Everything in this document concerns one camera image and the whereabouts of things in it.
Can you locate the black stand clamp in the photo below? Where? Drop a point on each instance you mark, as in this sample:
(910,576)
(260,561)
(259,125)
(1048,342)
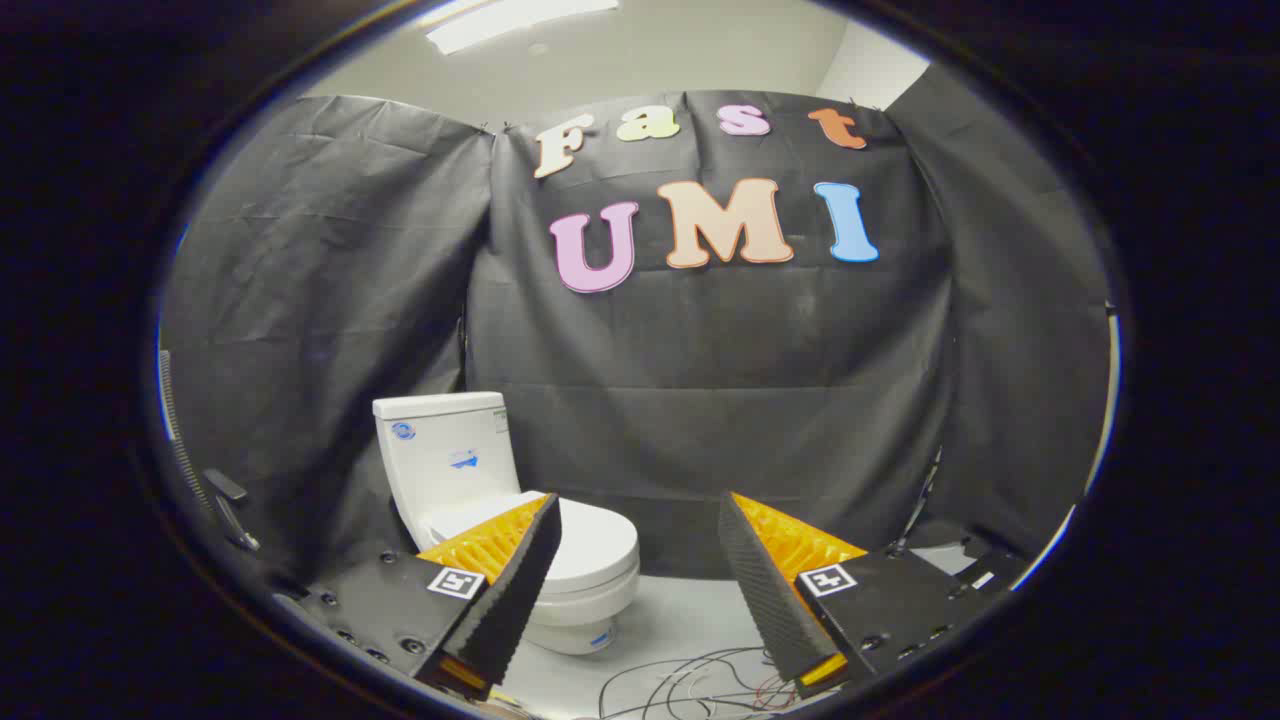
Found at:
(232,500)

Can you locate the white toilet lid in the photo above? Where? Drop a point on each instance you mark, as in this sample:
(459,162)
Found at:
(600,545)

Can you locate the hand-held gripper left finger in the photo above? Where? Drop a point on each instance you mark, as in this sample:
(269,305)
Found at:
(515,590)

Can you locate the black backdrop cloth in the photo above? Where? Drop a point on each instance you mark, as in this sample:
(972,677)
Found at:
(700,380)

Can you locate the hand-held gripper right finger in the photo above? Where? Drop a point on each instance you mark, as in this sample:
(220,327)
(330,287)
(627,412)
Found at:
(765,600)

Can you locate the black tripod leg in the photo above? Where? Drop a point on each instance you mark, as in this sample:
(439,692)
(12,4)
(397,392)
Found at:
(918,500)

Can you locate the white toilet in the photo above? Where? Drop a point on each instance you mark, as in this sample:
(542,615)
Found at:
(445,450)

